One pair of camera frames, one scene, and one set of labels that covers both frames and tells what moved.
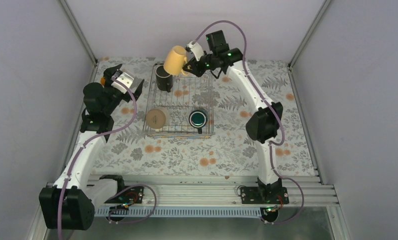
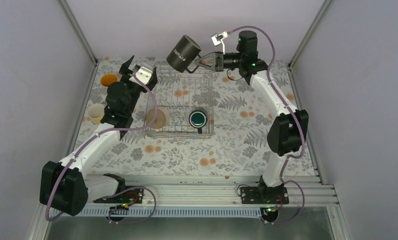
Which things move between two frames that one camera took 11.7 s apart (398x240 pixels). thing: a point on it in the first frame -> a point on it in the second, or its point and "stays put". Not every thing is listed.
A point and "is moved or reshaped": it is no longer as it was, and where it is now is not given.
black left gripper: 108,74 -> 124,69
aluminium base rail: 304,191 stays put
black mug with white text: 164,80 -> 183,53
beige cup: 155,118 stays put
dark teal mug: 198,119 stays put
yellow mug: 176,60 is moved or reshaped
